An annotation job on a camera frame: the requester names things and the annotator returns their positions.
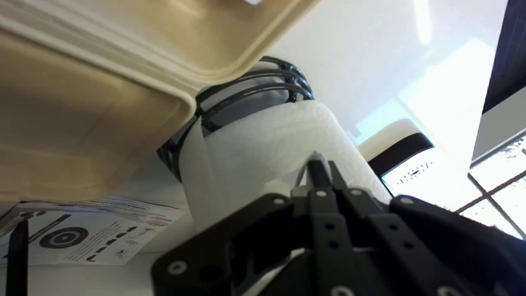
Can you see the white paper towel roll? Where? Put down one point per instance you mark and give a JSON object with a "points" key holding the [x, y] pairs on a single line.
{"points": [[257, 152]]}

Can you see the silver computer monitor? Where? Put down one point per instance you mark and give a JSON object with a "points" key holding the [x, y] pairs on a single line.
{"points": [[506, 54]]}

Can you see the white and black cylinder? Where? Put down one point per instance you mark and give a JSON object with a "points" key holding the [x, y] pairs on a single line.
{"points": [[400, 149]]}

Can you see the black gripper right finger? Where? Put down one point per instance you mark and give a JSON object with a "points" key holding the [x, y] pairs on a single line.
{"points": [[416, 240]]}

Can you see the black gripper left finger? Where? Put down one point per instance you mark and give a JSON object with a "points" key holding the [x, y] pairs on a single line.
{"points": [[329, 240]]}

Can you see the printed instruction sheet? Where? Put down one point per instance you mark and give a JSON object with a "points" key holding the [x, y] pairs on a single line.
{"points": [[109, 235]]}

